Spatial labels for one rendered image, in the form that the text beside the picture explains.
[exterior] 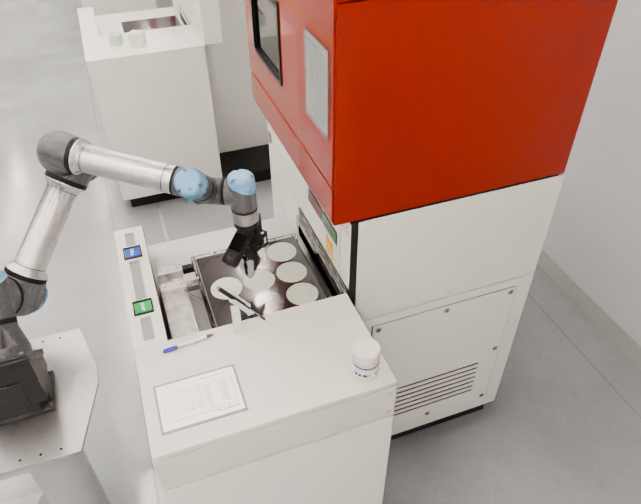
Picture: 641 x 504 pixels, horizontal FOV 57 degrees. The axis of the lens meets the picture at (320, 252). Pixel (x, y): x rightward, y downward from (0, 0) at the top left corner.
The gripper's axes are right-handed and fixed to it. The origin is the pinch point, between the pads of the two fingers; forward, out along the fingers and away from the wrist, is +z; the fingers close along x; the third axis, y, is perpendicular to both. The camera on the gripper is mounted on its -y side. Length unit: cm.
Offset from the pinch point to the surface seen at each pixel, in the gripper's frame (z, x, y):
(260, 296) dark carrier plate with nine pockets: 6.6, -4.3, -0.4
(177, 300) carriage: 8.4, 19.0, -12.4
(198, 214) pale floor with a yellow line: 96, 122, 117
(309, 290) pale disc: 6.5, -16.5, 8.9
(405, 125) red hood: -52, -40, 18
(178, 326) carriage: 8.4, 11.9, -21.0
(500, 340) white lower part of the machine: 47, -73, 54
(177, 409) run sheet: -0.4, -11.3, -48.6
